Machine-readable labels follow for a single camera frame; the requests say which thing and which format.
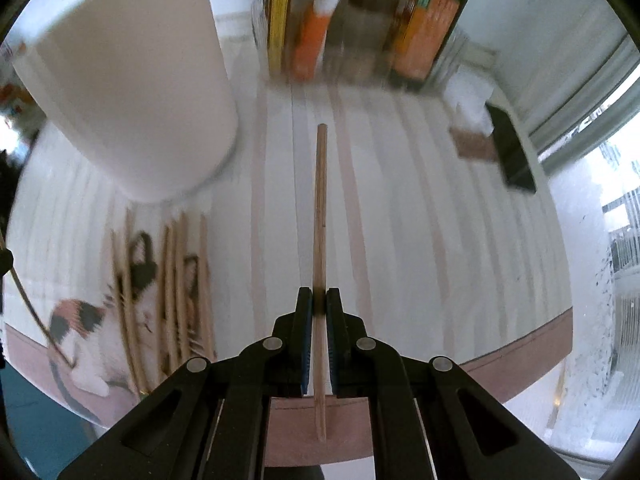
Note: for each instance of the white tissue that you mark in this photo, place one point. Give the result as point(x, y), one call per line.
point(467, 97)

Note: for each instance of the flat black object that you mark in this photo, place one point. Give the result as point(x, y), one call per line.
point(512, 150)

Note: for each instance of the orange label sauce bottle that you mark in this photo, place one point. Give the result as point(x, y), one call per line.
point(425, 25)

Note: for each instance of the striped cat print mat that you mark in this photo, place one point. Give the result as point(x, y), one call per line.
point(400, 220)

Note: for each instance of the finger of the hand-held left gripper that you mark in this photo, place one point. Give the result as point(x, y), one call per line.
point(5, 261)

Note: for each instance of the frosted sliding window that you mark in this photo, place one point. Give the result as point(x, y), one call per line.
point(585, 110)

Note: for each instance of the clear plastic condiment tray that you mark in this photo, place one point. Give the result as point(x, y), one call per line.
point(360, 67)

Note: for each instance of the colourful fruit wall sticker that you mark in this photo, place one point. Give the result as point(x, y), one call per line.
point(11, 97)

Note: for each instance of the long wooden chopstick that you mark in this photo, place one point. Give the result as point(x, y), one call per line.
point(35, 312)
point(320, 210)

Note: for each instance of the small brown box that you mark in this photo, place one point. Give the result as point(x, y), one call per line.
point(475, 146)

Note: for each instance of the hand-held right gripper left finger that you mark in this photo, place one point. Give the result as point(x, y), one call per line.
point(304, 345)

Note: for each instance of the white and orange packet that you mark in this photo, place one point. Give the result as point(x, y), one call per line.
point(312, 35)

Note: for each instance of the bunch of wooden chopsticks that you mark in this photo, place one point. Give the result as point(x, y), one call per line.
point(170, 285)

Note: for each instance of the black induction cooktop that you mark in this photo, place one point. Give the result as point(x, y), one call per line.
point(9, 180)

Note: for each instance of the white cylindrical utensil holder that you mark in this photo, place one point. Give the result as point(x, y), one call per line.
point(135, 85)

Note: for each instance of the yellow box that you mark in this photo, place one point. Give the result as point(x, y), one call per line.
point(279, 25)

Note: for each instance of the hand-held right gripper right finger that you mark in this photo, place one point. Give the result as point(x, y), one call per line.
point(334, 345)

